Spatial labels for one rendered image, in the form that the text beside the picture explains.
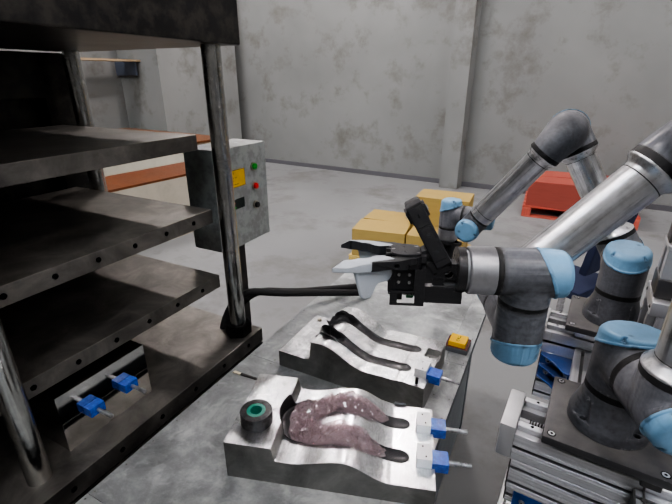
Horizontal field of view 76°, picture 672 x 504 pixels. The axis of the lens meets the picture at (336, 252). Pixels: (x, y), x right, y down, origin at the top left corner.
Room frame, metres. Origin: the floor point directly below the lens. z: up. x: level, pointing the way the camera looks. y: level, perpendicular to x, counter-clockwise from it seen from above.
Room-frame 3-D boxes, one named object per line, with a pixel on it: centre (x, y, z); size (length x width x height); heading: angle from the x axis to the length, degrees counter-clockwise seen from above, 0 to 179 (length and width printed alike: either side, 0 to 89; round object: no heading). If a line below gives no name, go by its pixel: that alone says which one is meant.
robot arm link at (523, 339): (0.61, -0.30, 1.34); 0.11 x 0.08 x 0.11; 174
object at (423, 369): (1.03, -0.30, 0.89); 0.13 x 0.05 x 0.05; 63
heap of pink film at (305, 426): (0.86, -0.01, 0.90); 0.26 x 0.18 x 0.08; 80
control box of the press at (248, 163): (1.72, 0.44, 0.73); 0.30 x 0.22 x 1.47; 153
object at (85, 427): (1.09, 0.87, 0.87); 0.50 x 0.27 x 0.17; 63
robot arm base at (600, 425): (0.70, -0.57, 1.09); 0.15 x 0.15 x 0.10
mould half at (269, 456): (0.86, 0.00, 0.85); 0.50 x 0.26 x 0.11; 80
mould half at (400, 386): (1.21, -0.09, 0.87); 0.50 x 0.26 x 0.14; 63
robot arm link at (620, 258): (1.13, -0.83, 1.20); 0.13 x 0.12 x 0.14; 150
